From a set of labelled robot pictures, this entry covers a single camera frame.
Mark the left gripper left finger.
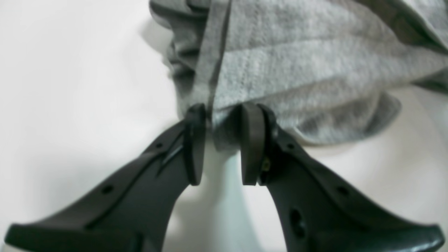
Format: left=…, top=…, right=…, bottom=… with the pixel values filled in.
left=5, top=104, right=206, bottom=252

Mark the grey t-shirt with black lettering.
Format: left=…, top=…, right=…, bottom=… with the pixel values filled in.
left=149, top=0, right=447, bottom=150

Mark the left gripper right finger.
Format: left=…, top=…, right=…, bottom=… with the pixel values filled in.
left=239, top=103, right=445, bottom=252

